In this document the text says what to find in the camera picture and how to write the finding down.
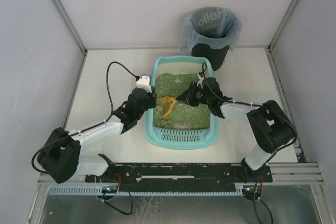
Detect orange litter scoop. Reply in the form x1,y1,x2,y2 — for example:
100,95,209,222
160,96,177,118

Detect teal cat litter box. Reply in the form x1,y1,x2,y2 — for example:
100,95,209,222
144,56,218,150

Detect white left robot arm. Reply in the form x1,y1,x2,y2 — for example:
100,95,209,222
31,88,156,184

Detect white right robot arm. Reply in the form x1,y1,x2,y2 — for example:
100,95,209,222
176,78,298,182

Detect green litter pellets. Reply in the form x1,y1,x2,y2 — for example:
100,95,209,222
153,73,211,130

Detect black trash bin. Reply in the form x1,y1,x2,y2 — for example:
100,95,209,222
191,44,229,71

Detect blue plastic bin liner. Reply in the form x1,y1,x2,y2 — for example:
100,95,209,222
180,7,242,54

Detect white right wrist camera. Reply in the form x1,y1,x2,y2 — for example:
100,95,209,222
197,72,205,85

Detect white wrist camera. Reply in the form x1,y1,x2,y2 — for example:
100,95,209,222
136,74,152,93
197,72,205,85

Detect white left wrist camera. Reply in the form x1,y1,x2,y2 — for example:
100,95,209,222
136,74,152,93

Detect black left camera cable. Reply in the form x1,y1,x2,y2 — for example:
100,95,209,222
105,61,141,122

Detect black camera cable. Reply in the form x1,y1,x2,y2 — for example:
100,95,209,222
105,61,141,122
201,62,299,154

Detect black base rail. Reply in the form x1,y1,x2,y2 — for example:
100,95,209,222
85,163,273,190

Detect black right camera cable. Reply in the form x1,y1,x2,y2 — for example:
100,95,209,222
201,62,299,154

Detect aluminium frame post right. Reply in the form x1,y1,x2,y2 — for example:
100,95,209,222
268,0,300,50

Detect aluminium frame post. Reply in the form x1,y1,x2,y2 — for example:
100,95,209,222
268,0,300,50
51,0,87,56

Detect aluminium frame post left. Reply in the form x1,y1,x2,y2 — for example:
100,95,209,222
51,0,87,56

